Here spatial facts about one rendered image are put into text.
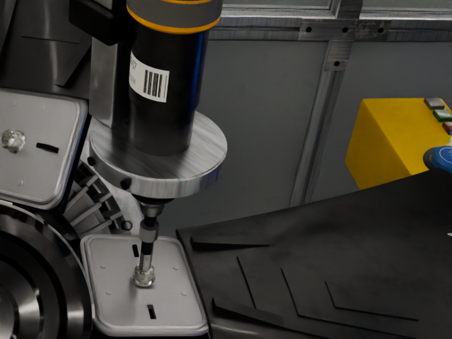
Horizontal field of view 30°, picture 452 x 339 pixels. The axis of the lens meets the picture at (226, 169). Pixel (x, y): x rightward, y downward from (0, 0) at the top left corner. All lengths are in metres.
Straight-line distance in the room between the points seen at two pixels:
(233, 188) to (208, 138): 0.98
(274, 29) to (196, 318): 0.82
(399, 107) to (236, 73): 0.40
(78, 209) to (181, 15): 0.25
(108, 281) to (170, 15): 0.18
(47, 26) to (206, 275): 0.17
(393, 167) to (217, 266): 0.40
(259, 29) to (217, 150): 0.83
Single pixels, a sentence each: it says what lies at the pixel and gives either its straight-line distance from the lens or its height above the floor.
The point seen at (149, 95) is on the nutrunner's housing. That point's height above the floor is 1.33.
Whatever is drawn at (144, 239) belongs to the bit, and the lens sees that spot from 0.47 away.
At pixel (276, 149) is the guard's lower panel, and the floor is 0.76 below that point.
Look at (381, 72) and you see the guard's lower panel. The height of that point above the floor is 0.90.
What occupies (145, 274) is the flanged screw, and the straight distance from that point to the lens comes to 0.49.
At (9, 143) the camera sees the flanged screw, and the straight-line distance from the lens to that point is 0.48.
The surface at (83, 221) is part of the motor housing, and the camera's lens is 0.60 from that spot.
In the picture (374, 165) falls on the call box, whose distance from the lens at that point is 0.91.
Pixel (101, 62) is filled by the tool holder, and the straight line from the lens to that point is 0.42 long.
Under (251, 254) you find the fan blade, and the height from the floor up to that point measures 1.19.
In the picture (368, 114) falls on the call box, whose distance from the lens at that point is 0.92.
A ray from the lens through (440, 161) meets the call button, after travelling 0.86.
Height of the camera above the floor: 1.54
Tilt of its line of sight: 37 degrees down
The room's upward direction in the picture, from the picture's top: 10 degrees clockwise
